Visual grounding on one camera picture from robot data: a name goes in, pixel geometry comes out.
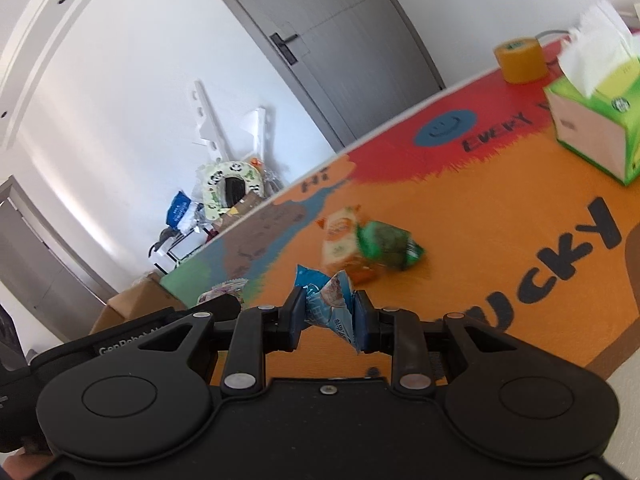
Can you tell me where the short white notched board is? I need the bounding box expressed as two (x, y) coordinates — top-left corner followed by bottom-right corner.
(240, 107), (273, 176)

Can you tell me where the dark green snack packet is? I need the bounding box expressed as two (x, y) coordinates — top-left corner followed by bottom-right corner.
(355, 220), (426, 271)

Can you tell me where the tall white notched board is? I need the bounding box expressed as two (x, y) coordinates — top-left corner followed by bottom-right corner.
(190, 80), (236, 163)

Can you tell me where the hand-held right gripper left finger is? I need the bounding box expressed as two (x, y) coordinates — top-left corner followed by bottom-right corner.
(145, 287), (307, 393)

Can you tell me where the green tissue box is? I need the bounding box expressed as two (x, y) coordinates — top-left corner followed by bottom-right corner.
(544, 2), (640, 187)

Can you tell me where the brown cardboard box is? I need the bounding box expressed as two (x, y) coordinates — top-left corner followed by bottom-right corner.
(90, 272), (188, 336)

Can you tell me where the blue snack packet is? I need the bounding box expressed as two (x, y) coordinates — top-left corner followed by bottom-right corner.
(294, 264), (368, 356)

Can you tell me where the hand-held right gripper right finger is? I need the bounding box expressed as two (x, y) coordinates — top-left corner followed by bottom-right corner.
(354, 291), (523, 393)

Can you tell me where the brown tape roll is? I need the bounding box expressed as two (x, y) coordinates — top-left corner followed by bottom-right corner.
(493, 37), (549, 84)

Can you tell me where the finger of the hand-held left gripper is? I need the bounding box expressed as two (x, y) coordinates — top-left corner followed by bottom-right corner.
(197, 294), (241, 323)

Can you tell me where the orange white snack packet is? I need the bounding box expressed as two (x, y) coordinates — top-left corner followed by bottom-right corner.
(319, 206), (376, 281)

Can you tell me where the pink snack packet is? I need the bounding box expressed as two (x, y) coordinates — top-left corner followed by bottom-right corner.
(197, 279), (248, 306)

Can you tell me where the blue plastic bag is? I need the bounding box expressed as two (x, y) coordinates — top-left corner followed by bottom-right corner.
(167, 191), (198, 228)

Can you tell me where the grey side door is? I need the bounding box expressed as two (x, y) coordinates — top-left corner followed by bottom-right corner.
(0, 175), (121, 321)

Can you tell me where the crumpled clear plastic bag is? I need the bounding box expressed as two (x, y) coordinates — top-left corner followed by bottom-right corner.
(177, 200), (221, 241)

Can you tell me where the panda print ring cushion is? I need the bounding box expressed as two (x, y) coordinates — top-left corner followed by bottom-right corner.
(199, 159), (263, 218)

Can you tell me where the black door handle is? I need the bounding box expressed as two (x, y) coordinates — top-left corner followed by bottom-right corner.
(270, 31), (300, 65)

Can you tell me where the person's left hand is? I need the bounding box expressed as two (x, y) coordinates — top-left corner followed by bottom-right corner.
(0, 452), (51, 480)

